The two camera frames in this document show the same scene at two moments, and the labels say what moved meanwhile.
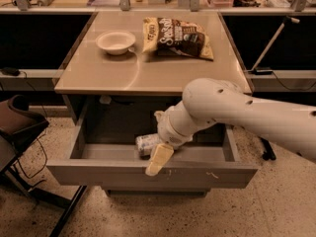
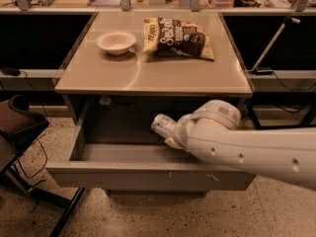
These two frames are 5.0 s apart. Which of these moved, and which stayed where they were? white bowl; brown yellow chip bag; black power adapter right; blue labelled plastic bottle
Moved: blue labelled plastic bottle
Stayed: brown yellow chip bag; black power adapter right; white bowl
